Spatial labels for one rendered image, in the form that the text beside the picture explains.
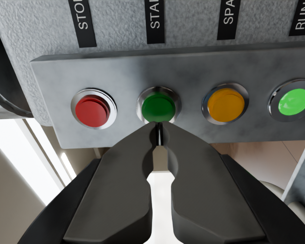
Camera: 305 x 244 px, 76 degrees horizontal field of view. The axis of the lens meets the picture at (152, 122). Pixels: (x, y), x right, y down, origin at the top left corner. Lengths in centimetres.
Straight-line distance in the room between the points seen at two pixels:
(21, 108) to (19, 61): 8
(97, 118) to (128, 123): 3
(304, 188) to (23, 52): 58
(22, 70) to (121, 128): 9
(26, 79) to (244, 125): 18
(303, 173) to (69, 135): 49
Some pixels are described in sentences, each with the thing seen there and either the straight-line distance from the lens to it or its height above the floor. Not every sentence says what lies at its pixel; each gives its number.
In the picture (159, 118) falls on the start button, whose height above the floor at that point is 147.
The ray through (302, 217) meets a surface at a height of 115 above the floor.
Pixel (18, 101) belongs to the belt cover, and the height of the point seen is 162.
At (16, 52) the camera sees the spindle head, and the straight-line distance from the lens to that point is 19.
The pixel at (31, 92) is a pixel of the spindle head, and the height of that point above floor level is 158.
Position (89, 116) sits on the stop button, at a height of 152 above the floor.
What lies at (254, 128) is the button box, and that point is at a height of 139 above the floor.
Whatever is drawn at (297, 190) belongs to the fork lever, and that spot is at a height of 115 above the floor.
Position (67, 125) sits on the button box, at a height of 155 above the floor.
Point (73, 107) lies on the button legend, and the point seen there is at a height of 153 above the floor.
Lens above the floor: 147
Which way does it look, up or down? 2 degrees up
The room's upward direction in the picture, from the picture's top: 92 degrees counter-clockwise
